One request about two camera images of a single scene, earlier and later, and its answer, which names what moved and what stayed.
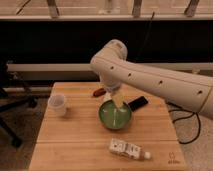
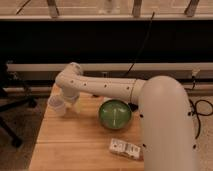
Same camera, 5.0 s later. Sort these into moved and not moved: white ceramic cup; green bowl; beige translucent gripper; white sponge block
Moved: beige translucent gripper
Not moved: white sponge block; green bowl; white ceramic cup
